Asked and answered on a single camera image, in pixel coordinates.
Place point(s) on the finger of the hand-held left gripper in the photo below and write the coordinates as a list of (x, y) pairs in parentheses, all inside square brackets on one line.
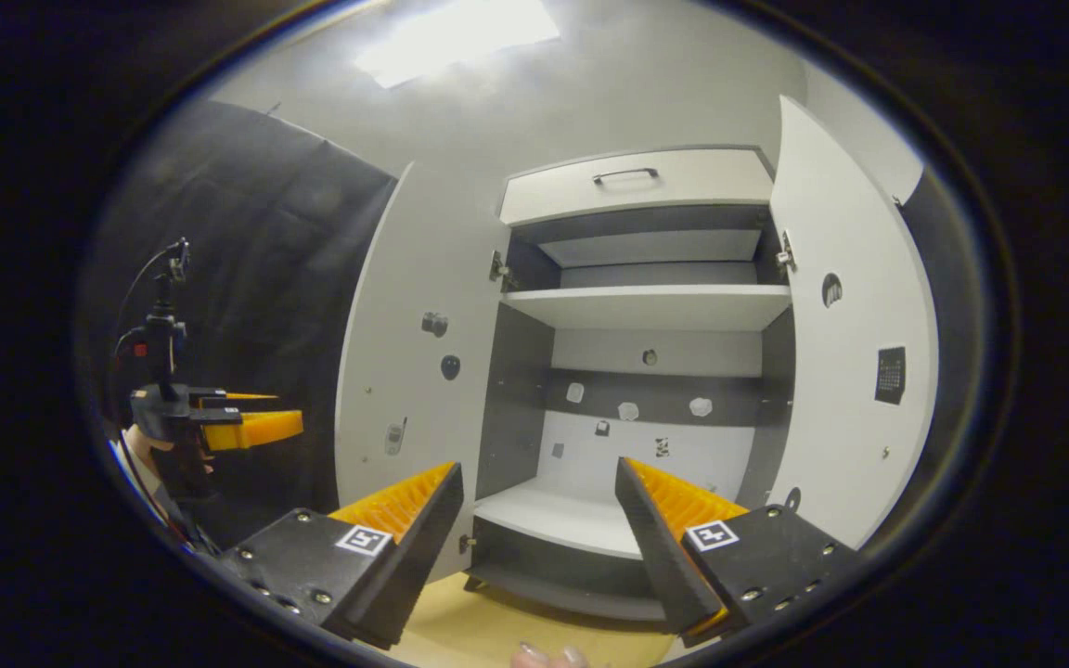
[(256, 429), (219, 400)]

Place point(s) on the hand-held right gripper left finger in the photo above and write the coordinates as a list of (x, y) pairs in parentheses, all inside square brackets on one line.
[(414, 557)]

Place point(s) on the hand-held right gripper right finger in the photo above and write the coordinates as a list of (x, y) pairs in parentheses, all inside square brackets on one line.
[(655, 557)]

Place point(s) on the white double-door shoe cabinet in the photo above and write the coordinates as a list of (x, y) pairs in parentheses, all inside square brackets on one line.
[(521, 399)]

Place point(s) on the white cabinet door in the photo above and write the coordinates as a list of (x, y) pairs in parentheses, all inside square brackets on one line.
[(423, 278), (841, 399)]

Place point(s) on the white cabinet bottom shelf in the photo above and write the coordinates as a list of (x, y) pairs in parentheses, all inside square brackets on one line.
[(553, 515)]

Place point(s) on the white wide cabinet shelf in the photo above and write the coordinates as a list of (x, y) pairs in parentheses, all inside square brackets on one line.
[(646, 306)]

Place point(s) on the metal left door hinge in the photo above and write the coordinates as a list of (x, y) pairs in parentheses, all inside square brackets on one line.
[(501, 271)]

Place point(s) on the metal door hinge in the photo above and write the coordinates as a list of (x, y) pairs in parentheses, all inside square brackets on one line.
[(501, 271), (785, 255)]

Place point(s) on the white narrow cabinet shelf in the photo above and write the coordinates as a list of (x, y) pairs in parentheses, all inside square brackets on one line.
[(646, 249)]

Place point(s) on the metal right door hinge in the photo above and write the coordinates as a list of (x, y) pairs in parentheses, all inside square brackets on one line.
[(785, 255)]

